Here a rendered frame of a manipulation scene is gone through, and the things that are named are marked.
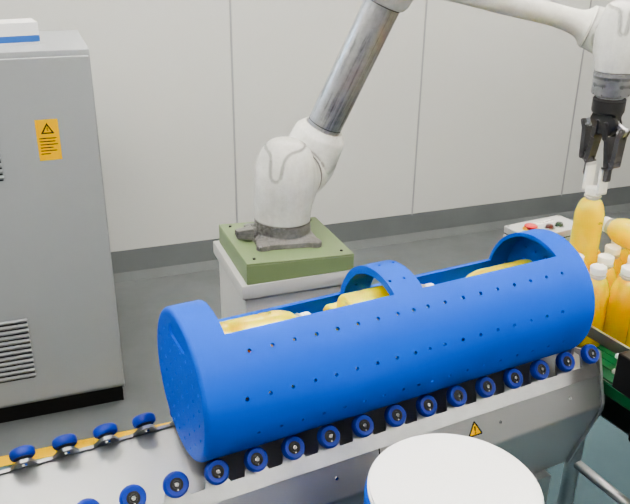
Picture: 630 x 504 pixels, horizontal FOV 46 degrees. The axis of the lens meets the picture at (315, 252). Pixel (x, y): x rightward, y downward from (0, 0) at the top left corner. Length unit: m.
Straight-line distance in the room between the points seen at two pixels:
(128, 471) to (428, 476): 0.55
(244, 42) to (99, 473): 3.04
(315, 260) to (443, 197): 3.01
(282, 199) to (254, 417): 0.80
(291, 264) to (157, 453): 0.67
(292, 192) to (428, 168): 2.88
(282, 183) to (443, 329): 0.70
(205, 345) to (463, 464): 0.47
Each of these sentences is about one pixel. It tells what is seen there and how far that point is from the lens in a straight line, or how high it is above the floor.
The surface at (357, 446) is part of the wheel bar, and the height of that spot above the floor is 0.93.
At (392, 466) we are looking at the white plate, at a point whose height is 1.04.
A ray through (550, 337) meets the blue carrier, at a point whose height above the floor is 1.07.
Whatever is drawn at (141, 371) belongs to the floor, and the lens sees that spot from 3.49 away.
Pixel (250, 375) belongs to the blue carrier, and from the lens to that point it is 1.28.
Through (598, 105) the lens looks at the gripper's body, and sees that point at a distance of 1.90.
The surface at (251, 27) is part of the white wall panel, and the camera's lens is 4.17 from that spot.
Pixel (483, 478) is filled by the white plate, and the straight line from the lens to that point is 1.30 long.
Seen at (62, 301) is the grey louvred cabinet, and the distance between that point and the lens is 3.03.
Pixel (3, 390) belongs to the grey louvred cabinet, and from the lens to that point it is 3.20.
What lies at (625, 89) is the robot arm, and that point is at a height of 1.51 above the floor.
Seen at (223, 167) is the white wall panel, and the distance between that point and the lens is 4.29.
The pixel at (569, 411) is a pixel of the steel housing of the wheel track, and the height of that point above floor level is 0.85.
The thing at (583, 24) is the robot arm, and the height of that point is 1.64.
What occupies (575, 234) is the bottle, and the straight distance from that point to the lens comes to 1.99.
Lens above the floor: 1.86
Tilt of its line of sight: 24 degrees down
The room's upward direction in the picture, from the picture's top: 1 degrees clockwise
